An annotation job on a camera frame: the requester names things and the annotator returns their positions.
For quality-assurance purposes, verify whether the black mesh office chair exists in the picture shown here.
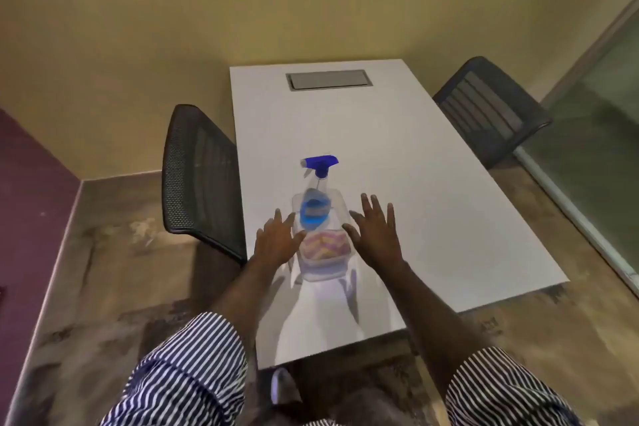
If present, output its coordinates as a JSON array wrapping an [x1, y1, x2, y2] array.
[[161, 104, 248, 265], [432, 56, 553, 170]]

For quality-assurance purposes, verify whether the clear plastic container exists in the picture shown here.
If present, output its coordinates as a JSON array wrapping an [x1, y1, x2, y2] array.
[[292, 190, 355, 284]]

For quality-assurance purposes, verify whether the person's left forearm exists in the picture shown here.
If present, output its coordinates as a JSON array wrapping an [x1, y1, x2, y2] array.
[[209, 256, 288, 347]]

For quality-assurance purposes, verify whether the blue spray bottle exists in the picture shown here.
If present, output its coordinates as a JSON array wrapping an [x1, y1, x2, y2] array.
[[292, 154, 340, 232]]

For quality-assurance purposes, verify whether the person's right forearm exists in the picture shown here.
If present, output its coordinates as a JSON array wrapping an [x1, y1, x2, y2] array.
[[370, 260, 494, 394]]

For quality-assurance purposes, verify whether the person's left hand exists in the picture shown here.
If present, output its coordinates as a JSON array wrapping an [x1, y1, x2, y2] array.
[[254, 209, 307, 270]]

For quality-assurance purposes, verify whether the plain glass partition wall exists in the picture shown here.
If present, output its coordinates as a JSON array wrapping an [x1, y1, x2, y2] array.
[[514, 0, 639, 300]]

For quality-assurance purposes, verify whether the grey table cable hatch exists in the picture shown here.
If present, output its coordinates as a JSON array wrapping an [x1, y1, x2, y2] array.
[[285, 69, 373, 92]]

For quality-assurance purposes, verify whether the striped shirt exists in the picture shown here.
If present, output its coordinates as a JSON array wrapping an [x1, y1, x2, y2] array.
[[99, 312, 585, 426]]

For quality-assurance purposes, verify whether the white shoe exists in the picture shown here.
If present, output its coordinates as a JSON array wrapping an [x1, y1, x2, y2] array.
[[270, 367, 304, 407]]

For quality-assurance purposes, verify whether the purple striped cleaning cloth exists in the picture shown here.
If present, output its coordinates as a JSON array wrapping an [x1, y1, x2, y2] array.
[[301, 230, 350, 262]]

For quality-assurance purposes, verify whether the person's right hand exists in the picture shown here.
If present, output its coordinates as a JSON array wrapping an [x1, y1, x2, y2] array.
[[342, 193, 404, 272]]

